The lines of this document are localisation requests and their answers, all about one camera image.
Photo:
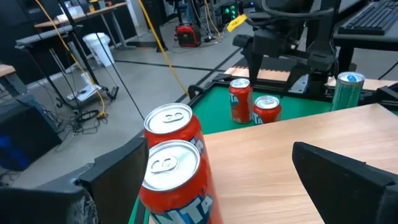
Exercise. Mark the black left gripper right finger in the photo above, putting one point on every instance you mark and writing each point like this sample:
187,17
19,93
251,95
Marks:
357,199

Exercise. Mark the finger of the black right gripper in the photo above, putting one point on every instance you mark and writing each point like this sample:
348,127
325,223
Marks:
297,76
254,68

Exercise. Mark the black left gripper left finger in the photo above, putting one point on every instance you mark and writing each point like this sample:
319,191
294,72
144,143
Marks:
46,205

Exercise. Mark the red Fanta soda can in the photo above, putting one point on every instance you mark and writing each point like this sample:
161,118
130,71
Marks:
266,112
177,193
174,124
241,102

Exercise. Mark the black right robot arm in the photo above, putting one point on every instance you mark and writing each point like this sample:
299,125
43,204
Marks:
323,46

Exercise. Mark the slim green can blue tab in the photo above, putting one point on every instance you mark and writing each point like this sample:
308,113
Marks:
346,93

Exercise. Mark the black device green lights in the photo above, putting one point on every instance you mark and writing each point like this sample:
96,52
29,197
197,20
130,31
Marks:
230,11

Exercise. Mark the green table mat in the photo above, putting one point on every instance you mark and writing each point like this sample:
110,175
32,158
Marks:
211,112

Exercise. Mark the black computer case blue light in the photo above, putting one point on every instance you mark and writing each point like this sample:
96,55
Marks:
25,133

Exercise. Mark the red black power station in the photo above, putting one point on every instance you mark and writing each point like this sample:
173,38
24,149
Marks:
187,35

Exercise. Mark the wooden board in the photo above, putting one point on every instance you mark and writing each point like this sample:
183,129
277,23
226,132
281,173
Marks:
280,174

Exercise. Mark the black computer keyboard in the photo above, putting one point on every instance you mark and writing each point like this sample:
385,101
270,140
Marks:
370,17

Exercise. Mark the white trash bin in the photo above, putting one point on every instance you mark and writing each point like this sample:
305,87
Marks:
99,48

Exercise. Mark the wooden top work table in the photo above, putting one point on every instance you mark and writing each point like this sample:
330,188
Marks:
81,15

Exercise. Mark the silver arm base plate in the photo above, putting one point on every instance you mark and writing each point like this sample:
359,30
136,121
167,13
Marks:
298,85

